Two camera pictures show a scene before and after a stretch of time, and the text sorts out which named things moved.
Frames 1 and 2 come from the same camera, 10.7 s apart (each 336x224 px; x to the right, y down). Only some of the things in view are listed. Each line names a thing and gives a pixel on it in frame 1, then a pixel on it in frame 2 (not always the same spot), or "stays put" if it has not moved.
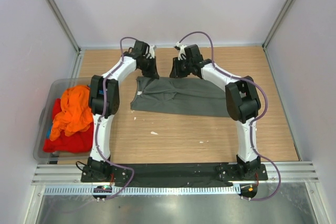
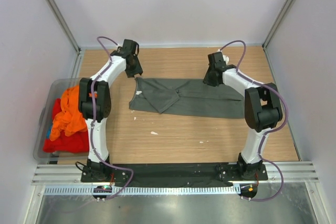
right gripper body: [181, 67] → [208, 78]
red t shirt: [81, 142] stays put
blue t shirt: [48, 134] stays put
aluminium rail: [70, 174] stays put
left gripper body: [148, 68] → [134, 70]
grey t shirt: [180, 96] stays put
